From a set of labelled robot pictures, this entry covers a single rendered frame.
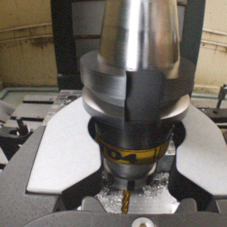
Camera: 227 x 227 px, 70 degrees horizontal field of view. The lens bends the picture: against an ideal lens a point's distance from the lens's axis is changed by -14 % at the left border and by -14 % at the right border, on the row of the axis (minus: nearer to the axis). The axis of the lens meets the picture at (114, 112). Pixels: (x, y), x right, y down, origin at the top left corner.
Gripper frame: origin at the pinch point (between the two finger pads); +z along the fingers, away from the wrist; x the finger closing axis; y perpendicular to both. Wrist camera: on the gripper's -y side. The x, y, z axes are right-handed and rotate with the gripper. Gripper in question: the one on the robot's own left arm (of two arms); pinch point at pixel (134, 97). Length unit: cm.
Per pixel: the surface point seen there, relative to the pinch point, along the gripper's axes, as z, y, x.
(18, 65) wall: 109, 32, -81
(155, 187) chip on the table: 12.5, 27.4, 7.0
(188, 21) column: 71, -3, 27
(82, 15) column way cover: 67, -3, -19
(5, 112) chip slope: 63, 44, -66
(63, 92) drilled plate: 35.2, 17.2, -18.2
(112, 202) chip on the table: 8.4, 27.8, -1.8
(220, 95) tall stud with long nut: 38, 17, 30
